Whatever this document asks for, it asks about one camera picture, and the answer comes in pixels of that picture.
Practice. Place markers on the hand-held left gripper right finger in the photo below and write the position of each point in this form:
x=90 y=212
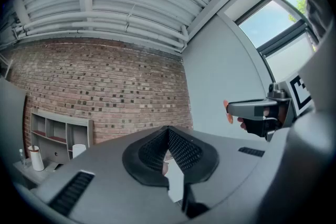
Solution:
x=231 y=165

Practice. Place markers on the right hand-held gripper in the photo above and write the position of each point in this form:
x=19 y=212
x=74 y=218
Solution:
x=284 y=90

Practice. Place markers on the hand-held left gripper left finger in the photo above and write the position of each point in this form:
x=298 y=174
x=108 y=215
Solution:
x=110 y=165

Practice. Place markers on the small orange object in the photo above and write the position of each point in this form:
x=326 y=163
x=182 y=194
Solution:
x=230 y=119

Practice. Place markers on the person's right forearm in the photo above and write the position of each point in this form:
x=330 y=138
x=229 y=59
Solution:
x=323 y=73

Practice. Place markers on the person's right hand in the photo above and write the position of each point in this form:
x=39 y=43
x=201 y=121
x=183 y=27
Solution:
x=242 y=123

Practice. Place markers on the white shade brass table lamp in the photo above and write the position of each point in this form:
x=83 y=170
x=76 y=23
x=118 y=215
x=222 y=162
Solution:
x=79 y=150

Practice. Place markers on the grey shelf unit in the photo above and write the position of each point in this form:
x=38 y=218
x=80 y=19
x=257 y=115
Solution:
x=78 y=123

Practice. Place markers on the grey wooden side desk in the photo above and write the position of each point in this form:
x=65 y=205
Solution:
x=39 y=177

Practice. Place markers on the white cylinder with brown rim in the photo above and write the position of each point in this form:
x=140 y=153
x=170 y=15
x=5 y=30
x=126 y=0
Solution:
x=36 y=160

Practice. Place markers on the dark framed window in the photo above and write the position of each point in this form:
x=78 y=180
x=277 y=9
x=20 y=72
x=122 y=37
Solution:
x=275 y=26

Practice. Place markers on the small clear bottle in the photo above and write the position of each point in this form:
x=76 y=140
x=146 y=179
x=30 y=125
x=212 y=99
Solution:
x=21 y=158

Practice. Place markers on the person's grey fleece jacket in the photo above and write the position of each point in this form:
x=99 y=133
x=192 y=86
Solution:
x=312 y=2

